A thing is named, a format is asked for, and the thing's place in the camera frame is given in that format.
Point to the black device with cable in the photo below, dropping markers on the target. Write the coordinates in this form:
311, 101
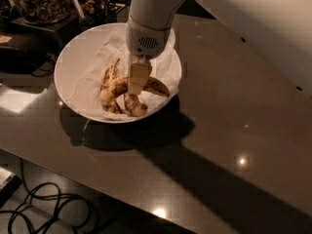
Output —
25, 53

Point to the glass jar of nuts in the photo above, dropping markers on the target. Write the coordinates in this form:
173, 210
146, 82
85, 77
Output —
38, 12

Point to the box at floor edge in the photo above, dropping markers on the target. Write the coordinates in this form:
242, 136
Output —
9, 183

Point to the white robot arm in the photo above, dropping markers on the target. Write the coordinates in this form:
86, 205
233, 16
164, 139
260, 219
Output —
279, 30

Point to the white paper liner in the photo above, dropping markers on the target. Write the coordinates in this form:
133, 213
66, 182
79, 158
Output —
85, 96

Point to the white bowl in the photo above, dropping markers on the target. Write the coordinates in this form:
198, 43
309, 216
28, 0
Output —
71, 60

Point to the small banana piece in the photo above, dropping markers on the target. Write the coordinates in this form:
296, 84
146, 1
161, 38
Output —
113, 107

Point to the large spotted banana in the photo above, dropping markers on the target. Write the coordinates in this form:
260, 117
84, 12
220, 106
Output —
119, 86

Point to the short spotted banana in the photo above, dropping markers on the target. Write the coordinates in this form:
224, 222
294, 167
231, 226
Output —
134, 106

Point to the upright spotted banana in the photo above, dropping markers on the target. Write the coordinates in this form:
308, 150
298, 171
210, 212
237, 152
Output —
110, 73

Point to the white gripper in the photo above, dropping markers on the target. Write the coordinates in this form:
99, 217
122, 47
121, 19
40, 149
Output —
146, 42

